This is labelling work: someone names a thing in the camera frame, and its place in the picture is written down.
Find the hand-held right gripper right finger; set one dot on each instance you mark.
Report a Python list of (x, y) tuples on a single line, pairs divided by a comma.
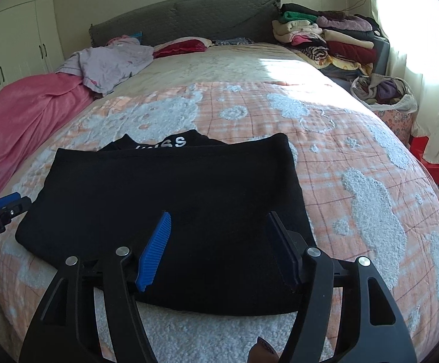
[(285, 257)]

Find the dark patterned cloth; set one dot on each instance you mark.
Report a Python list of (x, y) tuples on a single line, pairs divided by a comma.
[(234, 41)]

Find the cream wardrobe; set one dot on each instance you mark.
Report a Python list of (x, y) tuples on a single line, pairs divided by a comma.
[(15, 34)]

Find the red box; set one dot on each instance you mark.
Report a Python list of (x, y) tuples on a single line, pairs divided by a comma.
[(437, 170)]

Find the pile of folded clothes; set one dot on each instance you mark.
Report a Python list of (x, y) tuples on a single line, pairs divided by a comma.
[(337, 41)]

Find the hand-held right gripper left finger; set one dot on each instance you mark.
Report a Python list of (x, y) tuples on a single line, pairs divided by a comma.
[(153, 253)]

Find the black sweater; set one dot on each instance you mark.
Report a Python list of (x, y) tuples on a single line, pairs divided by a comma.
[(166, 181)]

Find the pink floral box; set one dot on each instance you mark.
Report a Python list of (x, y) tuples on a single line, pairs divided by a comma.
[(397, 124)]

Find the lilac garment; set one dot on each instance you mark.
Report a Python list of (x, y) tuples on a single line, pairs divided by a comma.
[(109, 60)]

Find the pink blanket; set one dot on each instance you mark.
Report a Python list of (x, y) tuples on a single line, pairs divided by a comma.
[(15, 121)]

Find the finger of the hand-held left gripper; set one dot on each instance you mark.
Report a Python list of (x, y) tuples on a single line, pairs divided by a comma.
[(7, 198), (17, 210)]

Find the grey quilted headboard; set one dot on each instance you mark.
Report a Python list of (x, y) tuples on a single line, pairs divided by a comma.
[(212, 15)]

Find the cream curtain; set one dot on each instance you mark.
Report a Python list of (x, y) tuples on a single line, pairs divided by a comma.
[(424, 64)]

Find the red pillow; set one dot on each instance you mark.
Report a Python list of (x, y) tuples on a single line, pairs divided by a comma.
[(181, 47)]

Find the teal cloth item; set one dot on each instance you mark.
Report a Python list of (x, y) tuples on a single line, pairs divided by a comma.
[(137, 36)]

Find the basket of clothes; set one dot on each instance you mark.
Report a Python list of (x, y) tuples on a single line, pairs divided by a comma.
[(386, 90)]

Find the beige bed sheet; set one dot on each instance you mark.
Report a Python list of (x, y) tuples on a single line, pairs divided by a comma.
[(212, 64)]

